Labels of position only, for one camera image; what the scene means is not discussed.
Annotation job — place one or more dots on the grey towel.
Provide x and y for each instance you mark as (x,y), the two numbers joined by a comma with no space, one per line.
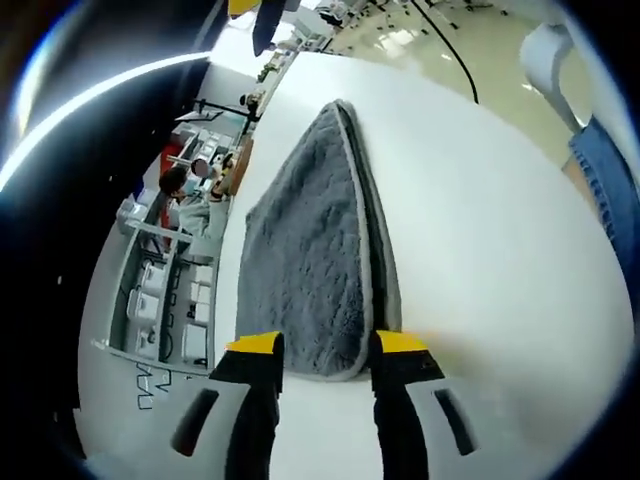
(305,250)

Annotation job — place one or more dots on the grey storage shelf with boxes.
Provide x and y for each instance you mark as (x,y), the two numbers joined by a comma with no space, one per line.
(145,305)

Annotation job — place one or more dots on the black monitor stand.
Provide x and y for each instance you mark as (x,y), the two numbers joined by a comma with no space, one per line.
(220,106)

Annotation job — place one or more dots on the wooden tray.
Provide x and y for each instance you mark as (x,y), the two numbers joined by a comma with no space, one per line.
(242,165)

